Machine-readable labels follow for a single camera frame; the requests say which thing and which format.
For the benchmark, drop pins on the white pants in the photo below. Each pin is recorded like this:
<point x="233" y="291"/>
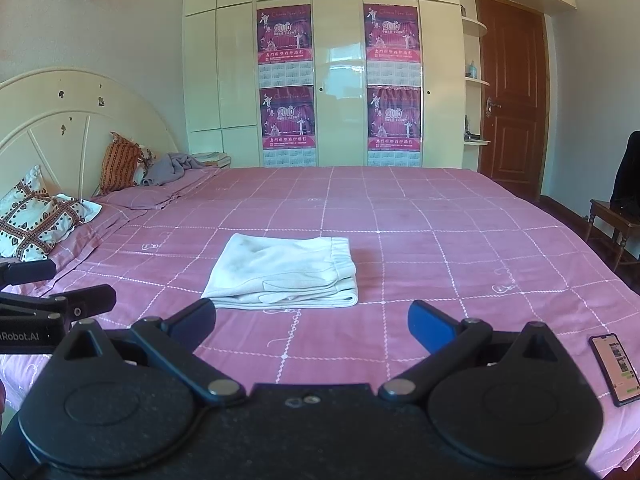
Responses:
<point x="280" y="265"/>

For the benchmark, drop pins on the black jacket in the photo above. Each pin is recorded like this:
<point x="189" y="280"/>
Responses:
<point x="627" y="170"/>

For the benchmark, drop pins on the cream wardrobe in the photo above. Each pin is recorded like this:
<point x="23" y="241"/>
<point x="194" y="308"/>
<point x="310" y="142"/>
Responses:
<point x="340" y="35"/>

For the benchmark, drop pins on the brown wooden door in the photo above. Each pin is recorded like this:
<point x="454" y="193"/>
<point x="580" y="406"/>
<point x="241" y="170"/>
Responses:
<point x="510" y="110"/>

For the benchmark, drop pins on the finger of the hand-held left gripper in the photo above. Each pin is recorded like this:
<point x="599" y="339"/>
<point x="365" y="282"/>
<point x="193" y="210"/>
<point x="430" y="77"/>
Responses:
<point x="30" y="271"/>
<point x="85" y="297"/>

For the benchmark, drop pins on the blue bottle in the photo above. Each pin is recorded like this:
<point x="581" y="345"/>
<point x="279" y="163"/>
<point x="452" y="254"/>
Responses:
<point x="472" y="70"/>

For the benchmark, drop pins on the white patterned pillow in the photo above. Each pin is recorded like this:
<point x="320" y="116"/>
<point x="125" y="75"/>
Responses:
<point x="30" y="220"/>

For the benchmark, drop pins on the pink pillow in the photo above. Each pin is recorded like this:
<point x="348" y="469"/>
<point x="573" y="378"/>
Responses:
<point x="145" y="197"/>

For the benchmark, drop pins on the wooden stool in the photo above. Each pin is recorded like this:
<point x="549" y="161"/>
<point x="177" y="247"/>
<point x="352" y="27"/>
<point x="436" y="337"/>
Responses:
<point x="605" y="207"/>

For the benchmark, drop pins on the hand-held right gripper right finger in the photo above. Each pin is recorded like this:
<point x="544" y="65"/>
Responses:
<point x="430" y="325"/>

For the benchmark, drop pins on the cream bed headboard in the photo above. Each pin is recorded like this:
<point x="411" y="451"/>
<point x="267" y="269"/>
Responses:
<point x="60" y="110"/>

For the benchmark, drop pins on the black smartphone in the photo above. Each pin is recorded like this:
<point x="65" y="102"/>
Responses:
<point x="617" y="365"/>

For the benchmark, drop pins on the stack of books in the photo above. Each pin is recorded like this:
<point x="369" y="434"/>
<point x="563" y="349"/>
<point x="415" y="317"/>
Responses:
<point x="217" y="161"/>

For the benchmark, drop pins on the grey cloth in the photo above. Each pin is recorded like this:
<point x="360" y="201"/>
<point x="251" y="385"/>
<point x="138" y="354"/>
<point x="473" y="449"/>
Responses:
<point x="170" y="167"/>

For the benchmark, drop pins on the pink checked bed sheet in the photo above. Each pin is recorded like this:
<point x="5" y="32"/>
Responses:
<point x="425" y="220"/>

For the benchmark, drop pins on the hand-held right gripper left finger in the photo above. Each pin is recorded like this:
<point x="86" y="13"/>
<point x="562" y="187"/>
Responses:
<point x="192" y="322"/>

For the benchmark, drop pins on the orange patterned pillow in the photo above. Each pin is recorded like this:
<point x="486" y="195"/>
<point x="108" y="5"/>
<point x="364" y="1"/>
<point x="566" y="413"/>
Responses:
<point x="120" y="160"/>

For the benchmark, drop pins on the cream corner shelves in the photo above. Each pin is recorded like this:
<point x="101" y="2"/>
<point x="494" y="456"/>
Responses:
<point x="475" y="27"/>

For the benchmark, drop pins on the purple calendar poster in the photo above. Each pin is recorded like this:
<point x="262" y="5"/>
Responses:
<point x="395" y="115"/>
<point x="392" y="32"/>
<point x="287" y="115"/>
<point x="285" y="35"/>

